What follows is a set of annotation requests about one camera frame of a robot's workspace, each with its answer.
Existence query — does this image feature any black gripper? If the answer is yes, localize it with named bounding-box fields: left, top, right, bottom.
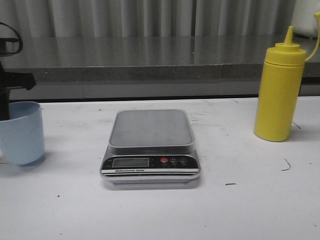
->
left=0, top=22, right=36, bottom=121

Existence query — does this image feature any light blue plastic cup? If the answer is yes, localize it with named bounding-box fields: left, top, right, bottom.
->
left=0, top=101, right=45, bottom=165

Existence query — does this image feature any yellow squeeze bottle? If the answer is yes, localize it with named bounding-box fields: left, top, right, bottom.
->
left=253, top=25, right=320, bottom=142

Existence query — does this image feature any silver digital kitchen scale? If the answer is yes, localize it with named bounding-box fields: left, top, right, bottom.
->
left=100, top=109, right=201, bottom=185

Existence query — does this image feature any grey stone counter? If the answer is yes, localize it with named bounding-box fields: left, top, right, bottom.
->
left=0, top=34, right=320, bottom=101

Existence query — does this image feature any white rice cooker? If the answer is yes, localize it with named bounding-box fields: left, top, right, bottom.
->
left=291, top=0, right=320, bottom=38

